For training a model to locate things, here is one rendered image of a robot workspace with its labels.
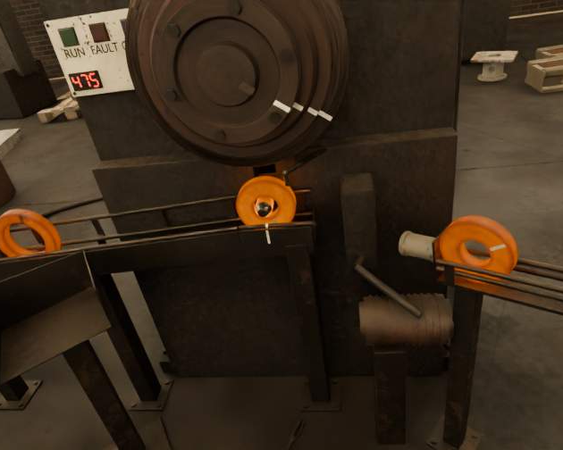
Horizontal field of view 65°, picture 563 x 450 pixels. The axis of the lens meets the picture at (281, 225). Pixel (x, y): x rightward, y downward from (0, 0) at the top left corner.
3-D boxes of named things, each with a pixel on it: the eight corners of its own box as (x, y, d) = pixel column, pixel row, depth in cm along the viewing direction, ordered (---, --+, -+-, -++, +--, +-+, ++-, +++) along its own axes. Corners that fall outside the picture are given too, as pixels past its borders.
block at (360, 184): (346, 247, 127) (340, 171, 114) (374, 245, 126) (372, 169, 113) (347, 270, 118) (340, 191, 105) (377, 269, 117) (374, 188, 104)
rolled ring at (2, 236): (-22, 229, 127) (-15, 222, 130) (25, 274, 135) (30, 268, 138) (22, 204, 121) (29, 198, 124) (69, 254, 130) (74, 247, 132)
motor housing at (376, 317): (366, 411, 145) (357, 285, 116) (437, 411, 141) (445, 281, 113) (368, 449, 134) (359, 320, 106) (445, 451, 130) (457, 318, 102)
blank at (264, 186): (225, 191, 116) (223, 197, 113) (276, 164, 111) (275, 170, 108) (257, 235, 123) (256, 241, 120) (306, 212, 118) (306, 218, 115)
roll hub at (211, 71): (192, -40, 80) (327, 40, 85) (146, 95, 94) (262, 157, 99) (183, -38, 75) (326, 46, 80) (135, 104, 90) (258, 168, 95)
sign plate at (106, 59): (76, 95, 116) (47, 20, 107) (170, 83, 112) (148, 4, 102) (72, 97, 114) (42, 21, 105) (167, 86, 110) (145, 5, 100)
